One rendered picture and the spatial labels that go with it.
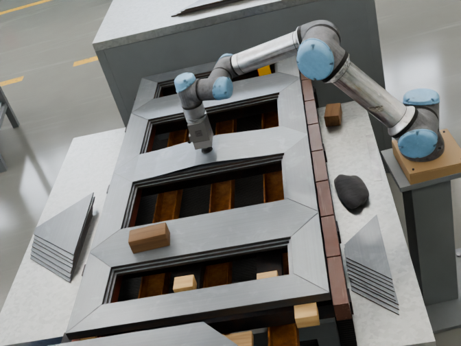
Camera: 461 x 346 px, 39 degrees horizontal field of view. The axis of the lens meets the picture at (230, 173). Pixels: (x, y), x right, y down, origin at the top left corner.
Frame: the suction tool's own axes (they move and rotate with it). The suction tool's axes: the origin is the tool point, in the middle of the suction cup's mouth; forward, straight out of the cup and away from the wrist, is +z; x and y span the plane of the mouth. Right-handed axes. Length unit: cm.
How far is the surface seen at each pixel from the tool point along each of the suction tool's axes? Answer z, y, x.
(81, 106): 84, -234, -140
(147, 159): 0.2, -3.6, -24.2
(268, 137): 0.3, -2.8, 22.8
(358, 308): 17, 69, 44
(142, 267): 2, 54, -18
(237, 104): 1.9, -34.9, 9.8
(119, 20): -20, -104, -47
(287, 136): 0.6, -1.6, 29.6
